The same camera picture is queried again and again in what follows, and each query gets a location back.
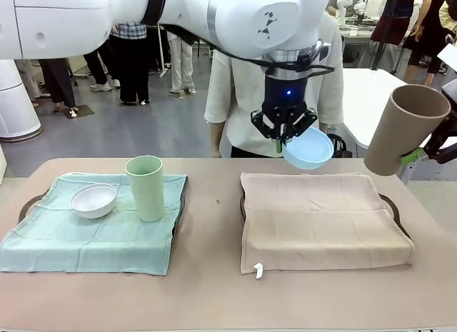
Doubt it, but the black bag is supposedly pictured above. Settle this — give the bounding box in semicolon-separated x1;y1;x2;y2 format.
326;133;353;159

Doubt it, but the person in red plaid shirt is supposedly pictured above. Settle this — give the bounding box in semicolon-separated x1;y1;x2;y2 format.
37;58;79;114

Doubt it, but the person in dark trousers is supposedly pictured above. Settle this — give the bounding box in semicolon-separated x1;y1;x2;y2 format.
84;48;121;93

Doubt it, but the person in white trousers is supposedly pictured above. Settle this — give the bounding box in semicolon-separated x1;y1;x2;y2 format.
167;30;197;96

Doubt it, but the beige cloth mat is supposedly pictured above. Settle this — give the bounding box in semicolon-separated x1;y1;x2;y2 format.
238;171;417;280

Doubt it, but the white bowl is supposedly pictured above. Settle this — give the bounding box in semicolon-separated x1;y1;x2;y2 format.
69;182;118;219

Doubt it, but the light green cloth mat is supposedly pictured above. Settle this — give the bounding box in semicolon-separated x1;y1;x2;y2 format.
0;173;189;277

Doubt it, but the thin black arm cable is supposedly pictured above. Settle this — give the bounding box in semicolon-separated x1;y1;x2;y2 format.
214;39;336;78

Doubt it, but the brown tall cup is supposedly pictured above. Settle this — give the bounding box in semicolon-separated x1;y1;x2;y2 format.
363;84;453;176

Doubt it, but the light blue bowl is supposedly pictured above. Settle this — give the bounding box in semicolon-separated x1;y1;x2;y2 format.
281;126;336;171

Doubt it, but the person in cream T-shirt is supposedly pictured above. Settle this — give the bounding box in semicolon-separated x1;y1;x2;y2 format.
204;10;346;159

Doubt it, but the person in red skirt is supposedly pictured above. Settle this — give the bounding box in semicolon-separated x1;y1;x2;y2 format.
369;0;424;47

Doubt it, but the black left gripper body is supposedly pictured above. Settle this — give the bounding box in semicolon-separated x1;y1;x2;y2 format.
263;74;308;121

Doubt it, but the black floor plate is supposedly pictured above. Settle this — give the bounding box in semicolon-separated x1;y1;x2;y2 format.
62;105;96;119

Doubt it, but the dark tray with handles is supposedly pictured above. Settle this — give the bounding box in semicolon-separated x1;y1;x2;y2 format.
238;192;411;240
17;188;189;240

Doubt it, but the person in blue plaid shirt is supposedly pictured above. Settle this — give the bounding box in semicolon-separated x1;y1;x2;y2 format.
106;22;151;106

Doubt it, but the light green tall cup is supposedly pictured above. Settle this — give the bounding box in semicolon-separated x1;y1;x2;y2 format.
124;155;166;223

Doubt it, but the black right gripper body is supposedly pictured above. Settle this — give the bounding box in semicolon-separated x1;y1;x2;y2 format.
436;109;457;165

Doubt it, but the person in black dress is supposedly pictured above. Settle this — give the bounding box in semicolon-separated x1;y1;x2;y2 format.
403;0;457;86

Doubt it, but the person right forearm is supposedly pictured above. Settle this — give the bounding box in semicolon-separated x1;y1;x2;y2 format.
209;121;225;159

